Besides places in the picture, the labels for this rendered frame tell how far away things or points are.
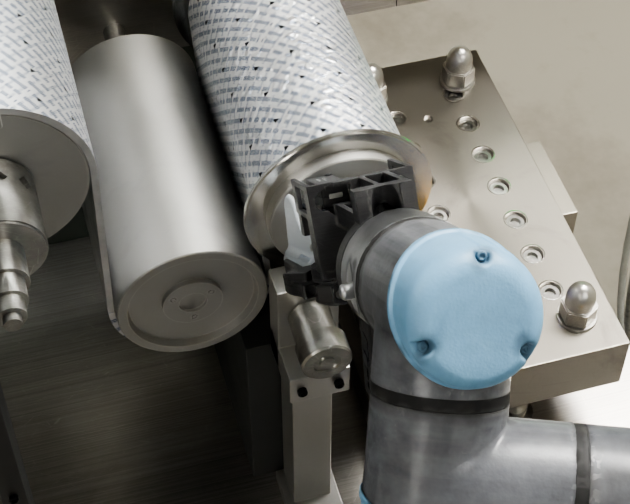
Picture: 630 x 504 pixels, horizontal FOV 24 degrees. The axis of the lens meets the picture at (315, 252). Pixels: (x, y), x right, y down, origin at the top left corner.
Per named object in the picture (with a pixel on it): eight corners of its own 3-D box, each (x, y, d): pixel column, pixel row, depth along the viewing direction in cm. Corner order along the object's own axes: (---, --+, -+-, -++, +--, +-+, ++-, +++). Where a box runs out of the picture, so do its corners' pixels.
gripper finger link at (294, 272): (325, 245, 103) (373, 260, 95) (329, 269, 103) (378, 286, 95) (263, 260, 101) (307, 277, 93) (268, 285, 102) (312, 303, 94)
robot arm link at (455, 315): (396, 408, 72) (410, 237, 71) (345, 359, 82) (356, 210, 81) (546, 410, 74) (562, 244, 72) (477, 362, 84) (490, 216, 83)
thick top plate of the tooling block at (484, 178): (455, 421, 131) (460, 383, 126) (330, 118, 155) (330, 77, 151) (619, 381, 133) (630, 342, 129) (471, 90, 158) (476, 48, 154)
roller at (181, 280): (125, 366, 117) (109, 271, 108) (71, 146, 133) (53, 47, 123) (269, 333, 119) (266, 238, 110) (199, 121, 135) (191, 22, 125)
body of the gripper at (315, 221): (393, 156, 98) (445, 173, 87) (413, 279, 100) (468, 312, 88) (283, 179, 97) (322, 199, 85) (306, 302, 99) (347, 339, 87)
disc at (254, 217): (247, 286, 114) (241, 154, 103) (245, 281, 115) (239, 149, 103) (425, 247, 117) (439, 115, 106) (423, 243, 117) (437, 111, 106)
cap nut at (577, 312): (565, 337, 129) (572, 305, 126) (549, 305, 132) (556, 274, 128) (603, 328, 130) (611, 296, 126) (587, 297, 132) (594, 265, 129)
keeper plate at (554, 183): (545, 287, 148) (558, 215, 140) (510, 216, 154) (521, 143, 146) (567, 282, 149) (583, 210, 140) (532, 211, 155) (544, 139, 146)
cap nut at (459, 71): (446, 95, 149) (449, 63, 146) (435, 72, 151) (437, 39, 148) (480, 88, 150) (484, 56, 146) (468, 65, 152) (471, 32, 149)
